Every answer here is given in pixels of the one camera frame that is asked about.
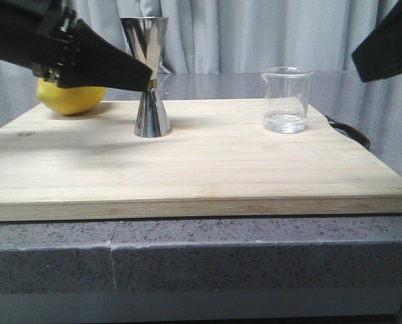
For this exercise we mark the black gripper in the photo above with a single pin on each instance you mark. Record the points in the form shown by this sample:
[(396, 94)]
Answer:
[(47, 38)]

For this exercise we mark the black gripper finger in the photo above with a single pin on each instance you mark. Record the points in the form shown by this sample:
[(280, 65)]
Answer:
[(379, 56)]

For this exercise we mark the steel double jigger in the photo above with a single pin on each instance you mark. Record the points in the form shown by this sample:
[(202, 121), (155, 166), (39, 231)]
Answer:
[(145, 37)]

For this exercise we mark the clear glass beaker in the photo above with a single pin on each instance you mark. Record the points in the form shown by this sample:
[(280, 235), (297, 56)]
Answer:
[(286, 99)]

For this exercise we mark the yellow lemon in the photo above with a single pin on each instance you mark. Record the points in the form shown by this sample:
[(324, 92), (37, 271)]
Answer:
[(69, 101)]

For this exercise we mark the grey pleated curtain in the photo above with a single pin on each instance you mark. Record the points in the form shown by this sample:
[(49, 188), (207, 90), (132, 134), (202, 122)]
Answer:
[(211, 37)]

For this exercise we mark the light wooden cutting board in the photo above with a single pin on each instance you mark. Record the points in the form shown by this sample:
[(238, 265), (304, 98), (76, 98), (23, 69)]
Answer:
[(218, 161)]

